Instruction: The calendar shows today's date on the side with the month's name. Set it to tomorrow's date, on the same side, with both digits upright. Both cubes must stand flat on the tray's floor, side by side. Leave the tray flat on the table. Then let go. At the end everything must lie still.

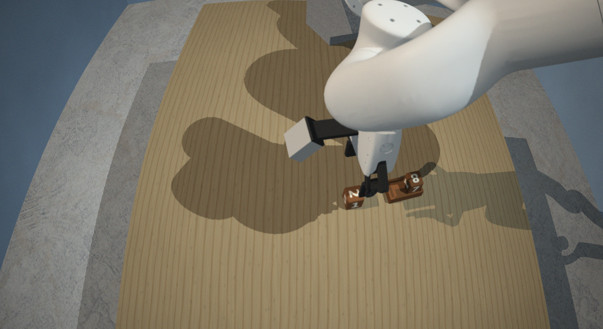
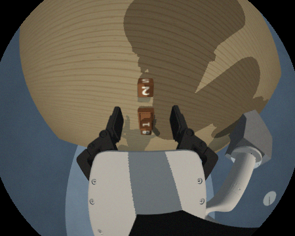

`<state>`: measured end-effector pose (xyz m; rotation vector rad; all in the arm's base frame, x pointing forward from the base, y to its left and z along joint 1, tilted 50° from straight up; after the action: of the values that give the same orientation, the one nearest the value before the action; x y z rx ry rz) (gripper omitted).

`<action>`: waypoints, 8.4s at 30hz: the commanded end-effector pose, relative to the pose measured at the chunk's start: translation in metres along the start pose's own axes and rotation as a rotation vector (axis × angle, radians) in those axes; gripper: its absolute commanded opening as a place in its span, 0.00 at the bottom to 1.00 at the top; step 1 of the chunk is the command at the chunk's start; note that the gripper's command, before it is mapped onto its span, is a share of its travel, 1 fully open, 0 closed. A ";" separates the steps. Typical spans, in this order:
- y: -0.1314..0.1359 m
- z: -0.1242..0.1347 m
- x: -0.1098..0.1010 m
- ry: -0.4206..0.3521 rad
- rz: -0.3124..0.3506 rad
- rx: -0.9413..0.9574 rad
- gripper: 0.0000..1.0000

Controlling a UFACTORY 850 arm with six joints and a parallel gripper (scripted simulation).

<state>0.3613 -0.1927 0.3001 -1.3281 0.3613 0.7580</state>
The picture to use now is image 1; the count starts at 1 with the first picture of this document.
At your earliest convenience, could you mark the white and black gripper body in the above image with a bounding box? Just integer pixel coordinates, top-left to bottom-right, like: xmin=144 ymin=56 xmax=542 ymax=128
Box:
xmin=350 ymin=129 xmax=402 ymax=177

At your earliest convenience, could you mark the brown number cube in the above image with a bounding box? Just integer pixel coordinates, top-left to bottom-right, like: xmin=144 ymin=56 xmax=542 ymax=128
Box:
xmin=342 ymin=185 xmax=364 ymax=210
xmin=402 ymin=171 xmax=424 ymax=194

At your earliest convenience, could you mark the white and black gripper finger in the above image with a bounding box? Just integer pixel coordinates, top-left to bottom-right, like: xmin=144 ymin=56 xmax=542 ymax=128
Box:
xmin=358 ymin=161 xmax=389 ymax=197
xmin=344 ymin=137 xmax=356 ymax=157

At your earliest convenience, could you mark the brown wooden tray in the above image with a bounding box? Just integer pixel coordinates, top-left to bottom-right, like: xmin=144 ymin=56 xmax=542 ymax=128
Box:
xmin=385 ymin=177 xmax=424 ymax=204

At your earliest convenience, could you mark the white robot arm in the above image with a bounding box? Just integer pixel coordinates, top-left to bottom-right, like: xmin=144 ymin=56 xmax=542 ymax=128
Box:
xmin=284 ymin=0 xmax=603 ymax=162

